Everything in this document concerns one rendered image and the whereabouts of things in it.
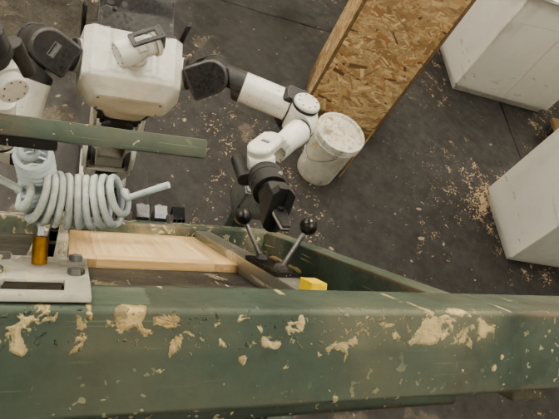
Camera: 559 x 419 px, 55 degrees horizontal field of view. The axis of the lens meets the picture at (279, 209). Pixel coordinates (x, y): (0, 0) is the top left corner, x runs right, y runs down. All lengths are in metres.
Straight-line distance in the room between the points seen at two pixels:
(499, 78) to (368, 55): 1.77
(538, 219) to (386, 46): 1.42
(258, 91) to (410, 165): 2.37
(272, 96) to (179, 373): 1.12
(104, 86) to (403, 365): 1.11
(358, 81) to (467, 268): 1.35
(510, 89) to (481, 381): 4.27
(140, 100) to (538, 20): 3.42
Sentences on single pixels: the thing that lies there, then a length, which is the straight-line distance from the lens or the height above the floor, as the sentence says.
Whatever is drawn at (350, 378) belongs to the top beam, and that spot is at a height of 1.85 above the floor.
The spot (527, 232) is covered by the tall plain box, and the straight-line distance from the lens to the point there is 3.67.
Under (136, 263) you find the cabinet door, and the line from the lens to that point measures 1.21.
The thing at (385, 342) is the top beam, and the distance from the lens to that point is 0.59.
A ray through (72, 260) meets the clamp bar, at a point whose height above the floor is 1.77.
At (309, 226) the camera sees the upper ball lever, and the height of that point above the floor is 1.53.
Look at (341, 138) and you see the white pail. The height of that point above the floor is 0.35.
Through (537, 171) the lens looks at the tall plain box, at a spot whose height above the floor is 0.47.
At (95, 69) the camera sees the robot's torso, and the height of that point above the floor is 1.33.
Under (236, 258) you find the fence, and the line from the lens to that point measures 1.28.
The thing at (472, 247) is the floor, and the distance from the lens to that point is 3.67.
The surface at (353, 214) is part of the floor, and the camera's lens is 3.26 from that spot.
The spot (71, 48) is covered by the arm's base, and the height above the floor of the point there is 1.34.
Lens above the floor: 2.35
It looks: 51 degrees down
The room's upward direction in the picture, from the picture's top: 34 degrees clockwise
